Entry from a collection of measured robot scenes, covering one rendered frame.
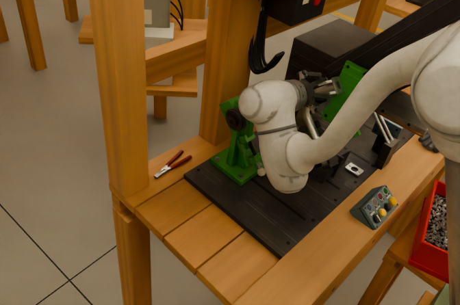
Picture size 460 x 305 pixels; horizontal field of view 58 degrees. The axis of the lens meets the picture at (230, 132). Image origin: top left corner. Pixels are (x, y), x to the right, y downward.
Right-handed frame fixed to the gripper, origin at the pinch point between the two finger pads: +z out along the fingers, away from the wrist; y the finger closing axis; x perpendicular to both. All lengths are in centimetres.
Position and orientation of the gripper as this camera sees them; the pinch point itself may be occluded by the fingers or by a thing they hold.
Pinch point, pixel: (328, 87)
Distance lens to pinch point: 134.4
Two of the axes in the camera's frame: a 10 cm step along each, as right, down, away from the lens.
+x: -7.0, 2.4, 6.7
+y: -3.0, -9.5, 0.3
